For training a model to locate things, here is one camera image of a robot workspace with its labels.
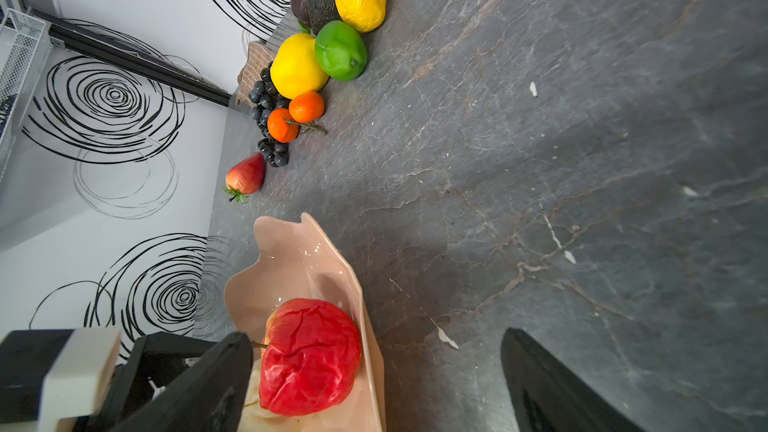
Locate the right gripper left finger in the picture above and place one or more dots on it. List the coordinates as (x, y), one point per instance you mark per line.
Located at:
(208, 396)

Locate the red fake apple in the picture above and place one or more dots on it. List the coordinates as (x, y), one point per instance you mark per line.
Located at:
(310, 356)

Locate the black fake grape bunch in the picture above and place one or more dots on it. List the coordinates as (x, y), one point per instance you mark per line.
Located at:
(265, 99)

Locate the green fake lime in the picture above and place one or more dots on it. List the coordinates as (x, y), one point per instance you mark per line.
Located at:
(341, 51)

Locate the large yellow fake lemon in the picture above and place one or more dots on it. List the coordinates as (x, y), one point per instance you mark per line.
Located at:
(295, 69)

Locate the brown folded cloth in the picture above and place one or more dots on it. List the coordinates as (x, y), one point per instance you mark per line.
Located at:
(258, 57)

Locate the red fake strawberry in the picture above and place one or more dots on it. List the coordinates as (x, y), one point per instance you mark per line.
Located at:
(245, 178)

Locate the white wire wall shelf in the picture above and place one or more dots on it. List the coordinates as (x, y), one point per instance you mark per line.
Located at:
(25, 46)

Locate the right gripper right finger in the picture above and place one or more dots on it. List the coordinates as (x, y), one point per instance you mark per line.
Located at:
(547, 396)

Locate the orange fake tangerine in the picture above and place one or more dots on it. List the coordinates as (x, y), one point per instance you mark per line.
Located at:
(281, 126)
(307, 107)

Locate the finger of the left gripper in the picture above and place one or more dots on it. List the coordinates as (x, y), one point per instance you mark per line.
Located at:
(156, 359)

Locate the beige fake pear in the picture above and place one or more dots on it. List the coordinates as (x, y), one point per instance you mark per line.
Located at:
(254, 418)

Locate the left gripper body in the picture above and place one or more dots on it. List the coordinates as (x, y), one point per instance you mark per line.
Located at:
(50, 379)

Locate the right orange fake tangerine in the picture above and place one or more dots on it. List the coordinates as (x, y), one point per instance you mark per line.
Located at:
(307, 107)

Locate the pink wavy fruit bowl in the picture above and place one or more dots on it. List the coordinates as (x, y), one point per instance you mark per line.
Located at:
(298, 260)

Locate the left orange fake tangerine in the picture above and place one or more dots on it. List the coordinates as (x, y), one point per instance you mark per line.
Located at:
(281, 126)

